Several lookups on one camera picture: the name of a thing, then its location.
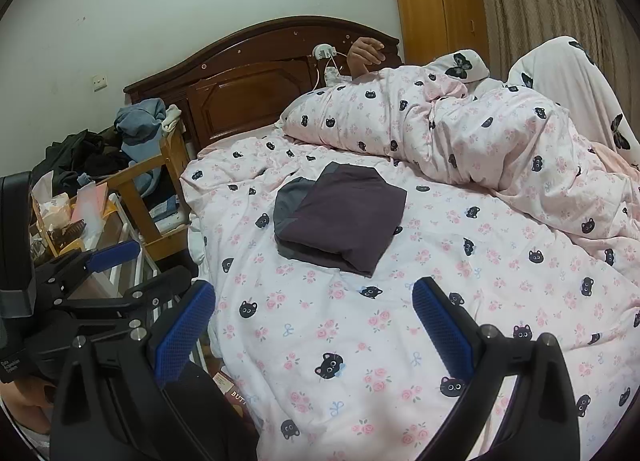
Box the white butterfly-print pillow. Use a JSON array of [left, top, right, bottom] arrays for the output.
[[507, 36, 640, 166]]

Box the brown book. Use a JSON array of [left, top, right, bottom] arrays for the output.
[[212, 370, 251, 408]]

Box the light wooden chair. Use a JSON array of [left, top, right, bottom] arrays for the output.
[[105, 123, 193, 262]]

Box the white bedside rack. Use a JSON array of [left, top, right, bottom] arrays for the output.
[[62, 193, 161, 302]]

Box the blue clothes pile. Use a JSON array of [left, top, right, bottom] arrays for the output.
[[113, 98, 167, 162]]

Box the pink box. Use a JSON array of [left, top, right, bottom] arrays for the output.
[[70, 180, 110, 222]]

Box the dark clothes pile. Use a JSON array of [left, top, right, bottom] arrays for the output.
[[31, 130, 132, 186]]

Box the cream cloth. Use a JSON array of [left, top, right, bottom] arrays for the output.
[[162, 105, 184, 132]]

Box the beige patterned curtain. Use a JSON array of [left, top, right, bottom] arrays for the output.
[[440, 0, 640, 162]]

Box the pink floral cat duvet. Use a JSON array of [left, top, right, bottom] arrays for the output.
[[279, 63, 640, 272]]

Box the folded blue clothes stack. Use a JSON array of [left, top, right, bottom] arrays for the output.
[[149, 193, 191, 237]]

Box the person's left hand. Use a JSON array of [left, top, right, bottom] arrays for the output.
[[0, 378, 56, 434]]

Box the dark wooden headboard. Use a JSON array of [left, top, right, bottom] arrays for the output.
[[123, 16, 404, 152]]

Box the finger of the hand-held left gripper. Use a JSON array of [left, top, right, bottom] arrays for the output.
[[35, 241, 142, 292], [62, 265, 200, 324]]

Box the butterfly print pillow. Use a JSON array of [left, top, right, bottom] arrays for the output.
[[429, 49, 492, 86]]

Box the light wooden wardrobe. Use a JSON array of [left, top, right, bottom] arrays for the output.
[[389, 0, 489, 66]]

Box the clear plastic snack bag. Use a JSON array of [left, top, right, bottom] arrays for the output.
[[32, 191, 73, 232]]

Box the pink floral cat bed sheet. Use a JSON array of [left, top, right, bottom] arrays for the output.
[[179, 128, 640, 461]]

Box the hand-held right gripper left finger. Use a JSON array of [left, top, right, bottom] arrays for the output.
[[49, 280, 217, 461]]

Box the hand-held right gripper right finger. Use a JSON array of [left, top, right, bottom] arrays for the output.
[[411, 276, 581, 461]]

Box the brown hair claw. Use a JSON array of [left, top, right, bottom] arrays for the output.
[[50, 219, 89, 249]]

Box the purple grey hooded jacket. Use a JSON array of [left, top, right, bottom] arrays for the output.
[[273, 162, 407, 278]]

